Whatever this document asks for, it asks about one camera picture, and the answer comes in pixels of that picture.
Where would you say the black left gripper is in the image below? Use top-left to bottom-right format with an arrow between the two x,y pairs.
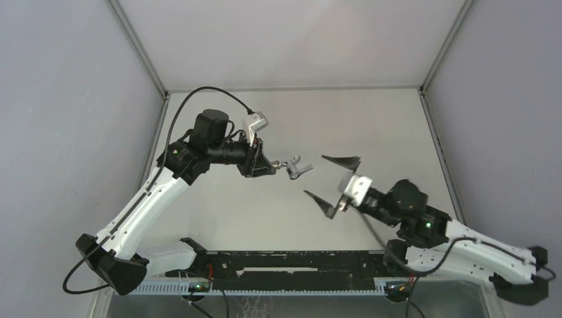
207,130 -> 275,178

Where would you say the chrome water faucet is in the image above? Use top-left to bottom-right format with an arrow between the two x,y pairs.
280,155 -> 313,180

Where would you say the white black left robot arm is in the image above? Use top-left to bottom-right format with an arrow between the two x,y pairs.
76,109 -> 276,295

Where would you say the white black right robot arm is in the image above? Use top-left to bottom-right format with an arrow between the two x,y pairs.
307,156 -> 556,306

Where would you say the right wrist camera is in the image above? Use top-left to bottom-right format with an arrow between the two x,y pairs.
341,174 -> 372,207

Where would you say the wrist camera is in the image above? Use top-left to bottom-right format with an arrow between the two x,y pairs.
242,111 -> 269,145
341,174 -> 372,207

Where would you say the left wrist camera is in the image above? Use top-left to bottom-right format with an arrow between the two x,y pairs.
242,111 -> 269,145

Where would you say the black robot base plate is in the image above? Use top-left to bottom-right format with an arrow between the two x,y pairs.
165,250 -> 411,290

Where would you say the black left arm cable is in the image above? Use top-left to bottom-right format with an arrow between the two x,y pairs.
61,85 -> 256,295

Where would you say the white slotted cable duct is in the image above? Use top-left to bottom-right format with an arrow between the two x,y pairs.
129,281 -> 388,296

